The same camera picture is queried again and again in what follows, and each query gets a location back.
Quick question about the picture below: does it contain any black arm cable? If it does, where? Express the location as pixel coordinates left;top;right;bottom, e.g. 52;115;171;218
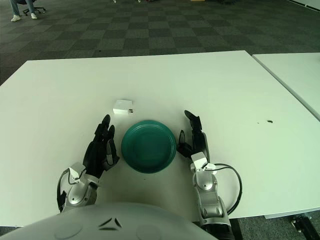
56;169;82;213
211;163;243;216

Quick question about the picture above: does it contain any seated person in jeans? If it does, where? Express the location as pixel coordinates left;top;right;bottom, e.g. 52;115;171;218
9;0;38;22

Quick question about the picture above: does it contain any grey robot torso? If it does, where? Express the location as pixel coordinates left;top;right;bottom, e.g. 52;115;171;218
0;201;213;240

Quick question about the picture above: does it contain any white charger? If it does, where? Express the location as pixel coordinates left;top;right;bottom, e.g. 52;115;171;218
112;99;136;117

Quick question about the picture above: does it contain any white neighbouring table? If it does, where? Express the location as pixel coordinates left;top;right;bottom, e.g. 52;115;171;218
251;52;320;121

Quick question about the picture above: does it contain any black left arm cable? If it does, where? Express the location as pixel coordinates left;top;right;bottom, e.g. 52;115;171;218
56;169;82;213

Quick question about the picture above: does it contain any black table leg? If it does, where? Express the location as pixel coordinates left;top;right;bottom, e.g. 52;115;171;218
229;218;242;240

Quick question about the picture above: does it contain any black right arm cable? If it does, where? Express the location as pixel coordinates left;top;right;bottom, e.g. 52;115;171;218
211;163;243;216

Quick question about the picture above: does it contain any office chair base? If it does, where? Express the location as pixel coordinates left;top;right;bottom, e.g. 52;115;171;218
17;0;47;16

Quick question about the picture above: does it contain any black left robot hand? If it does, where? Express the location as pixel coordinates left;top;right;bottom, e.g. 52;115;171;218
67;114;120;185

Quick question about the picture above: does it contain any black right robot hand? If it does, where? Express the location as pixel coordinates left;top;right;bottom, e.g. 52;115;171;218
176;109;210;173

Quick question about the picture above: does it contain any green plate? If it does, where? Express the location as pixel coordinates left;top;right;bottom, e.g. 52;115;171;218
121;120;178;174

